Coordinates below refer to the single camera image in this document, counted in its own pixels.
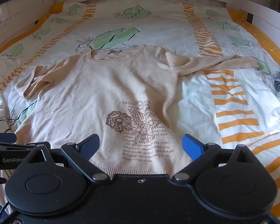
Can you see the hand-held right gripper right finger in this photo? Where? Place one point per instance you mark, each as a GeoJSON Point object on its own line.
{"type": "Point", "coordinates": [192, 147]}

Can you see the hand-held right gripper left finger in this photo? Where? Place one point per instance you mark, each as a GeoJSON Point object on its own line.
{"type": "Point", "coordinates": [91, 145]}

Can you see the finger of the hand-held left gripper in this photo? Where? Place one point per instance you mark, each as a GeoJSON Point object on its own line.
{"type": "Point", "coordinates": [2, 137]}

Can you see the beige printed sweater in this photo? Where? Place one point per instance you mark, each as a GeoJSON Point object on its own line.
{"type": "Point", "coordinates": [107, 86]}

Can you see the white drawer cabinet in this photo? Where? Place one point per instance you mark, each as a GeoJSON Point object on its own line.
{"type": "Point", "coordinates": [18, 21]}

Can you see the leaf printed duvet cover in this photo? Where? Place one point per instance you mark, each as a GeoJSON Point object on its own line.
{"type": "Point", "coordinates": [154, 28]}

